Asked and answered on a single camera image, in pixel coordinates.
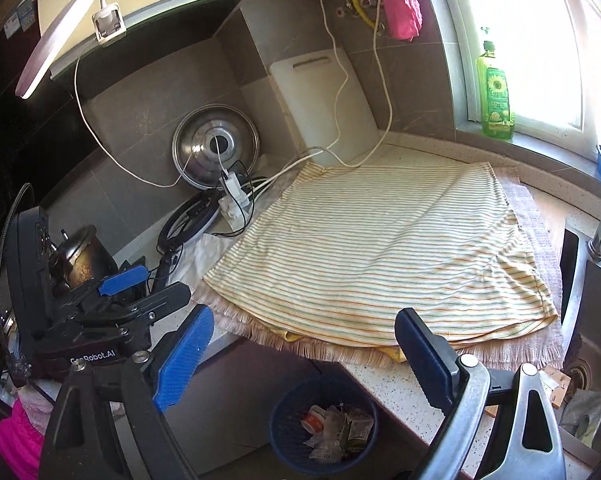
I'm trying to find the green white milk carton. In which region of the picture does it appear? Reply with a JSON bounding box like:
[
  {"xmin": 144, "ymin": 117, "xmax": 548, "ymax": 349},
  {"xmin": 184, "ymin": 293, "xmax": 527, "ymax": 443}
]
[{"xmin": 340, "ymin": 406, "xmax": 375, "ymax": 450}]

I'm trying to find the red white yogurt cup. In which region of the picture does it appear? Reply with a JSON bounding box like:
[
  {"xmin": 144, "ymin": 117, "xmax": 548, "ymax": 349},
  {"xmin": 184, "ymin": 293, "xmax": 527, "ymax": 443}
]
[{"xmin": 300, "ymin": 405, "xmax": 326, "ymax": 436}]

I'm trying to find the clear plastic bag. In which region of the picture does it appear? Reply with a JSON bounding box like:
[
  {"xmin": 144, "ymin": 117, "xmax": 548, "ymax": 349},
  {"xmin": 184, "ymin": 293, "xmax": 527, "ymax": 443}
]
[{"xmin": 303, "ymin": 427, "xmax": 348, "ymax": 464}]

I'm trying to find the blue trash basket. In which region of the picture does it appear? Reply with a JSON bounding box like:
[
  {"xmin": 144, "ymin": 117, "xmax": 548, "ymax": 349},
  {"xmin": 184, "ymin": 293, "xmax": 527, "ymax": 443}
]
[{"xmin": 270, "ymin": 375, "xmax": 378, "ymax": 477}]

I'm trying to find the gloved left hand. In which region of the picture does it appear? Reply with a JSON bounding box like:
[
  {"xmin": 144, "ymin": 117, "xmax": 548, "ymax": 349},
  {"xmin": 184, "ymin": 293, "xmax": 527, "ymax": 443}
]
[{"xmin": 18, "ymin": 380, "xmax": 61, "ymax": 434}]

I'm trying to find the black cooking pot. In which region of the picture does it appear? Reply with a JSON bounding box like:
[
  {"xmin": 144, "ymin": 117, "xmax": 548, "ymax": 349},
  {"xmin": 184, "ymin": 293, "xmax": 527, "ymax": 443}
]
[{"xmin": 49, "ymin": 224, "xmax": 118, "ymax": 294}]

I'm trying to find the white paper sheet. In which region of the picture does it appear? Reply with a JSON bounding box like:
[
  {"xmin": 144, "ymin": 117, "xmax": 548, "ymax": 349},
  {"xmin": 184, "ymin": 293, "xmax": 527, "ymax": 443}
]
[{"xmin": 167, "ymin": 234, "xmax": 233, "ymax": 292}]

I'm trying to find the white power strip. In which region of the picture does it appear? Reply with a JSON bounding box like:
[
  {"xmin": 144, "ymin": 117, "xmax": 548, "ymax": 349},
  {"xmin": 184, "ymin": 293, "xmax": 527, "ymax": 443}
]
[{"xmin": 219, "ymin": 171, "xmax": 253, "ymax": 234}]

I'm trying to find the striped yellow cloth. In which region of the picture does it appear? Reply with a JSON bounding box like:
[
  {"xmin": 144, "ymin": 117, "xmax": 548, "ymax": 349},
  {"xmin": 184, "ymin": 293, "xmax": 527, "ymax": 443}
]
[{"xmin": 204, "ymin": 162, "xmax": 558, "ymax": 348}]

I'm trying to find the steel pot lid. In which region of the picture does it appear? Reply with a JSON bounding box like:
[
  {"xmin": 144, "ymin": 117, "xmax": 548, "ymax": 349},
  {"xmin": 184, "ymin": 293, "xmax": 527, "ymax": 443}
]
[{"xmin": 171, "ymin": 103, "xmax": 260, "ymax": 190}]

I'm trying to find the green dish soap bottle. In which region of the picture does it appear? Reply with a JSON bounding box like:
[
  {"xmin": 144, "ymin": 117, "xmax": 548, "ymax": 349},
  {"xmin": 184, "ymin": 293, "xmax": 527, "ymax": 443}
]
[{"xmin": 476, "ymin": 39, "xmax": 515, "ymax": 141}]

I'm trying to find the white cutting board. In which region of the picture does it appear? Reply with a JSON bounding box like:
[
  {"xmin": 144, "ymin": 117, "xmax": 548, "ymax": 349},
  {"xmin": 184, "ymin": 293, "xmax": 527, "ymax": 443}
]
[{"xmin": 270, "ymin": 48, "xmax": 379, "ymax": 167}]

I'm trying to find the white desk lamp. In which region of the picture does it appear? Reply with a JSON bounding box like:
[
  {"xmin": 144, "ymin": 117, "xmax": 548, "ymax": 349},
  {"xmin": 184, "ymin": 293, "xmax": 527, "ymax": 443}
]
[{"xmin": 15, "ymin": 0, "xmax": 127, "ymax": 100}]

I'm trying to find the pink hanging cloth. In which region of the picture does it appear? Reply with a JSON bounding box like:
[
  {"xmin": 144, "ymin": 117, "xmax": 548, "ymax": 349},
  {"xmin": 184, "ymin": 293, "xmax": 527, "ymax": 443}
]
[{"xmin": 384, "ymin": 0, "xmax": 423, "ymax": 41}]

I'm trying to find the black ring light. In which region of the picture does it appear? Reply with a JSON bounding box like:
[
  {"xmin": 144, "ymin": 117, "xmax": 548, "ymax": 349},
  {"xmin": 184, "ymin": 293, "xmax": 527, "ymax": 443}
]
[{"xmin": 148, "ymin": 188, "xmax": 221, "ymax": 294}]

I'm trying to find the white power cable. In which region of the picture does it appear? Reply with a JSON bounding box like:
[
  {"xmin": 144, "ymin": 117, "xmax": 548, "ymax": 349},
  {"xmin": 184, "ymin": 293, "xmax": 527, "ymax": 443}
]
[{"xmin": 72, "ymin": 0, "xmax": 397, "ymax": 196}]

